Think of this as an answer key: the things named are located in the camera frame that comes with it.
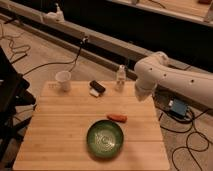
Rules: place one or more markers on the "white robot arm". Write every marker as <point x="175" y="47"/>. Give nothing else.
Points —
<point x="153" y="70"/>

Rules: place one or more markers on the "black and white eraser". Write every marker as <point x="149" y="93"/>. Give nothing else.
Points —
<point x="96" y="89"/>

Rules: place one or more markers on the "clear plastic water bottle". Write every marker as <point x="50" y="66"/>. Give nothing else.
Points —
<point x="120" y="78"/>

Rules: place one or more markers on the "orange carrot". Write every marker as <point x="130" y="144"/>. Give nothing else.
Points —
<point x="118" y="118"/>

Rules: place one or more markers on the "white paper cup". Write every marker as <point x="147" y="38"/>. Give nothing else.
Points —
<point x="63" y="78"/>

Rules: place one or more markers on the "green ceramic bowl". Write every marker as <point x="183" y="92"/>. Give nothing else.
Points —
<point x="104" y="139"/>

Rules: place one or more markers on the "blue electronic box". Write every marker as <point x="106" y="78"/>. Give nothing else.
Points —
<point x="179" y="108"/>

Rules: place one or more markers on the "grey metal rail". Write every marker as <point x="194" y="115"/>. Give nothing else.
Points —
<point x="80" y="32"/>

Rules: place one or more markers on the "white object on rail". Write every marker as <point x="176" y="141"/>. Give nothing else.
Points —
<point x="58" y="15"/>

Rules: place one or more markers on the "black chair frame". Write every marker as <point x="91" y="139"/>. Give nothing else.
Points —
<point x="13" y="92"/>

